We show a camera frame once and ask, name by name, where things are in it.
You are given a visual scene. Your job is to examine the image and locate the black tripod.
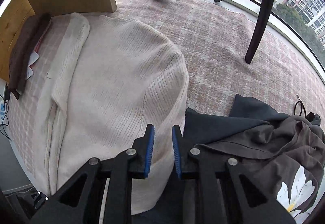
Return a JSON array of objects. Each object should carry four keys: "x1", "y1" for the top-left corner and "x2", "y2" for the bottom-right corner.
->
[{"x1": 214, "y1": 0, "x2": 282, "y2": 65}]

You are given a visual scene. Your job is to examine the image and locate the dark brown flower-print t-shirt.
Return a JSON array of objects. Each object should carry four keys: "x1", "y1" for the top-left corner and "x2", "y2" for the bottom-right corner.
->
[{"x1": 197, "y1": 114, "x2": 325, "y2": 218}]

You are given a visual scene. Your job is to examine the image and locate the pink garment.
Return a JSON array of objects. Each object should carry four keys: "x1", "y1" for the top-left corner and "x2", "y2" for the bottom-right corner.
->
[{"x1": 33, "y1": 25, "x2": 51, "y2": 53}]

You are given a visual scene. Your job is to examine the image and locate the black thin cable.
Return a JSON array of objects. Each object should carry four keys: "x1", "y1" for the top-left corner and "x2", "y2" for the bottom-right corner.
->
[{"x1": 294, "y1": 95, "x2": 308, "y2": 116}]

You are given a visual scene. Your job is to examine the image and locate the brown fleece garment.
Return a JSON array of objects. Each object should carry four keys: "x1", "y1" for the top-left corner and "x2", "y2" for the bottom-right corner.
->
[{"x1": 8, "y1": 12, "x2": 52, "y2": 100}]

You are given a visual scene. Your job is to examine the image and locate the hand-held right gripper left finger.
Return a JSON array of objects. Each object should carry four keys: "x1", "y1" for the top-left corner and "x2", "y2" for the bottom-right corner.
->
[{"x1": 29, "y1": 124, "x2": 155, "y2": 224}]

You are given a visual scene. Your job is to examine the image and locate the green trees outside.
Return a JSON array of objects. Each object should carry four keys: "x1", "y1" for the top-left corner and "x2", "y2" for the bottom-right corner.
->
[{"x1": 274, "y1": 3, "x2": 325, "y2": 48}]

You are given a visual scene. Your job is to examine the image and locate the pine wood board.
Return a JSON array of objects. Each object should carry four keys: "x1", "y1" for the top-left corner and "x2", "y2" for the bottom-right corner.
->
[{"x1": 0, "y1": 0, "x2": 36, "y2": 82}]

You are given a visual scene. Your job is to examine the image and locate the white collared shirt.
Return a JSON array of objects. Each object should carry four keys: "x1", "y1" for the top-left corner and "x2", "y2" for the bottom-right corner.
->
[{"x1": 27, "y1": 52, "x2": 40, "y2": 79}]

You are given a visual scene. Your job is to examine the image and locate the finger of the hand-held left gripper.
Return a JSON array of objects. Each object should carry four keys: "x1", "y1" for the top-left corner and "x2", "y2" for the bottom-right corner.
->
[{"x1": 29, "y1": 190, "x2": 49, "y2": 211}]

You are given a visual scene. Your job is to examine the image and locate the grey garment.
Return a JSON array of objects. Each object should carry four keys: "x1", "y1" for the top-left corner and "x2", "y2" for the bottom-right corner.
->
[{"x1": 142, "y1": 94, "x2": 322, "y2": 224}]

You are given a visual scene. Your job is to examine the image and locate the black power cable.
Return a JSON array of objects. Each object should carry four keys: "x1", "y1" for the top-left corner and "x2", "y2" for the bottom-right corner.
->
[{"x1": 0, "y1": 101, "x2": 12, "y2": 141}]

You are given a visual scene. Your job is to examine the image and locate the pink plaid blanket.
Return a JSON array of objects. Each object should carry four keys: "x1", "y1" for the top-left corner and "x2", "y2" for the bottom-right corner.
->
[{"x1": 8, "y1": 0, "x2": 325, "y2": 179}]

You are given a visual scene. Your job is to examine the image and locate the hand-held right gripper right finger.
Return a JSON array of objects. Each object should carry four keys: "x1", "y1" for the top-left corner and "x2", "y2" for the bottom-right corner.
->
[{"x1": 172, "y1": 125, "x2": 296, "y2": 224}]

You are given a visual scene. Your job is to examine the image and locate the white ribbed sweater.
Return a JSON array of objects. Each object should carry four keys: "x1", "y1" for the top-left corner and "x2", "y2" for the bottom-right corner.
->
[{"x1": 37, "y1": 12, "x2": 190, "y2": 215}]

